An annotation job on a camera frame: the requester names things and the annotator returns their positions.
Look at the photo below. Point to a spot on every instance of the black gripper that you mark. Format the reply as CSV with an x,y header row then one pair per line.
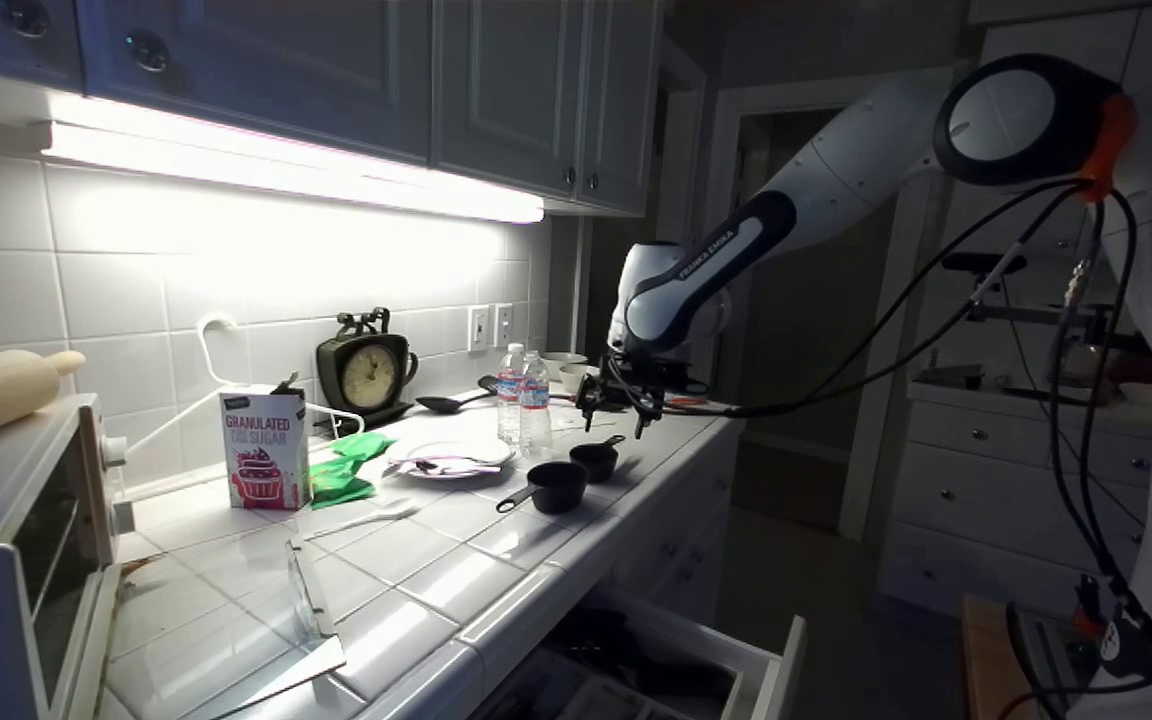
x,y
629,378

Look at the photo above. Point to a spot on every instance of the small black measuring scoop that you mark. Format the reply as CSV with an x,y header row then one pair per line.
x,y
599,463

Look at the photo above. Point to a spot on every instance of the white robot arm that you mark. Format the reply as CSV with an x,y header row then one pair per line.
x,y
1008,121

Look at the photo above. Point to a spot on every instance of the clear water bottle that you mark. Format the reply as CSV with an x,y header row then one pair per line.
x,y
522,403

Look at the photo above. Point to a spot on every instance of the white lower kitchen cabinets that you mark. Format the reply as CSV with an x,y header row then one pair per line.
x,y
654,533

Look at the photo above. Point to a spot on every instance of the black ladle spoon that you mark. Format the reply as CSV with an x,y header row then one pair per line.
x,y
450,406

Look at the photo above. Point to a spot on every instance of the white plate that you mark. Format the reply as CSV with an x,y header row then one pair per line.
x,y
450,463

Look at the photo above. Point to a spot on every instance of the white plastic spoon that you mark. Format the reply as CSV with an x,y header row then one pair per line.
x,y
356,520

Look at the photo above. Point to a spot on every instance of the upper kitchen cabinets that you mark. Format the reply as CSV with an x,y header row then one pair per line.
x,y
550,99

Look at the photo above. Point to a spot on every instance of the black vintage clock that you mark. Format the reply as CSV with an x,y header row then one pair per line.
x,y
366,366

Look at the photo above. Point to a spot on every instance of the open white cutlery drawer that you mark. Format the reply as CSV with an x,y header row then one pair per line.
x,y
622,659

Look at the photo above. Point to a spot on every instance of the green cloth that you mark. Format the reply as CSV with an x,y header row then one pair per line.
x,y
337,476

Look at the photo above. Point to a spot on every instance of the pink white carton box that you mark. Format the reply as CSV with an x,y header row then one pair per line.
x,y
266,449

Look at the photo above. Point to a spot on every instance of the white dresser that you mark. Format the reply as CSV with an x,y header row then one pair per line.
x,y
977,511

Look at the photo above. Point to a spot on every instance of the white clothes hanger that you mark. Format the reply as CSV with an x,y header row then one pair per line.
x,y
221,321

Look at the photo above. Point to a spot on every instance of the under cabinet light bar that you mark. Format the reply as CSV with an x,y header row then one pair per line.
x,y
129,138

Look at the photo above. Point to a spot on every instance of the silver toaster oven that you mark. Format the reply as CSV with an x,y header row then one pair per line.
x,y
58,579

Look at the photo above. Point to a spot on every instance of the white wall outlets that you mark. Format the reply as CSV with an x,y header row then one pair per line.
x,y
491,329

